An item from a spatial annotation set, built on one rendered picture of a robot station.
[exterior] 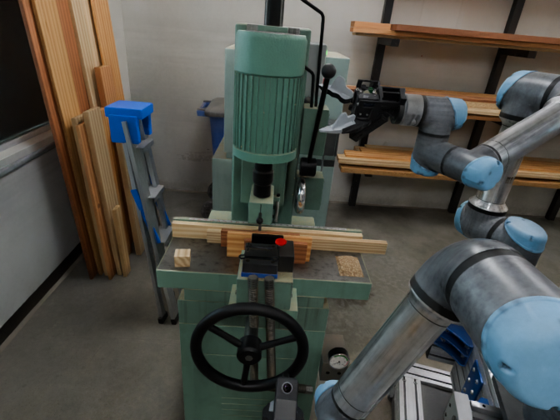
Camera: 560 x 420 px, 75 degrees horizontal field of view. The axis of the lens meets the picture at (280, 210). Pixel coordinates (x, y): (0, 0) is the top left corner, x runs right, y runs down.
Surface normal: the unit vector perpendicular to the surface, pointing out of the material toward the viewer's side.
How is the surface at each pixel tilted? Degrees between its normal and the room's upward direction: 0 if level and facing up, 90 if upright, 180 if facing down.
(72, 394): 0
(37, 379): 0
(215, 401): 90
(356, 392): 75
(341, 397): 70
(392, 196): 90
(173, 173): 90
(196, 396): 90
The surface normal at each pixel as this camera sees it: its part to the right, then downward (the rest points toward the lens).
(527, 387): -0.05, 0.37
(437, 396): 0.07, -0.89
